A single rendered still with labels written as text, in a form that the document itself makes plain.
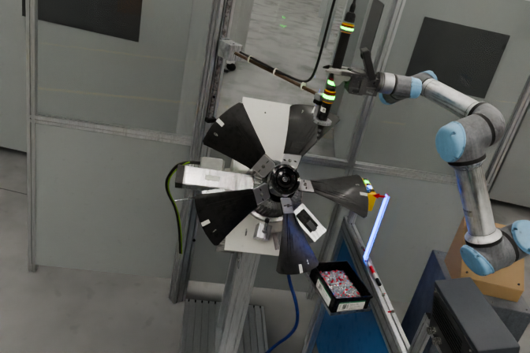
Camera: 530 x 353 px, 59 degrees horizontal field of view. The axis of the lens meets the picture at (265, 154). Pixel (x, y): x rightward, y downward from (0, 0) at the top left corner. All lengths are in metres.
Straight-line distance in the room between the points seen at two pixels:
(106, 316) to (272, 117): 1.46
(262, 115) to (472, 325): 1.24
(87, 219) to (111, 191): 0.24
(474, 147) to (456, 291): 0.44
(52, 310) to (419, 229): 2.16
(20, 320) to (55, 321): 0.17
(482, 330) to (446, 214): 1.74
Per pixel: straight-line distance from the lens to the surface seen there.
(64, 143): 2.66
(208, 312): 2.83
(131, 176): 2.66
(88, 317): 2.86
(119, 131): 2.56
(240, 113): 1.83
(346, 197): 1.87
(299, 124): 1.94
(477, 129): 1.59
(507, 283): 2.00
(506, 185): 5.51
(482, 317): 1.42
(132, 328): 2.80
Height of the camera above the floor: 2.01
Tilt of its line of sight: 24 degrees down
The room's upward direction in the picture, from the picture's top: 13 degrees clockwise
